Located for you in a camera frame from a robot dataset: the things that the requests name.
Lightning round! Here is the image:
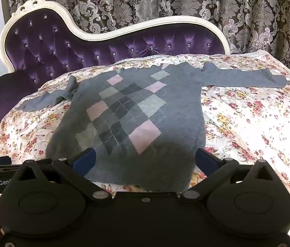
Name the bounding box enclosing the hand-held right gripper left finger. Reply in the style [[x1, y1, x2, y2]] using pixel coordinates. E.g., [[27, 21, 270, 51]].
[[15, 148, 111, 203]]

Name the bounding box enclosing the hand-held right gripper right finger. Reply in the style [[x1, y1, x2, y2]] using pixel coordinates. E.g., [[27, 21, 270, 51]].
[[180, 148, 276, 203]]

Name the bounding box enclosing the grey argyle sweater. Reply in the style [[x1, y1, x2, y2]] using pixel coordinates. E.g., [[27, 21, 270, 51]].
[[19, 62, 290, 193]]

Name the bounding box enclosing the floral blanket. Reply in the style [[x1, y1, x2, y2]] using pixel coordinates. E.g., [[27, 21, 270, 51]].
[[0, 50, 290, 247]]

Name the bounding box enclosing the purple tufted headboard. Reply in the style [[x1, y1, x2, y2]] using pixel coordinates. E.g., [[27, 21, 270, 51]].
[[0, 0, 231, 139]]

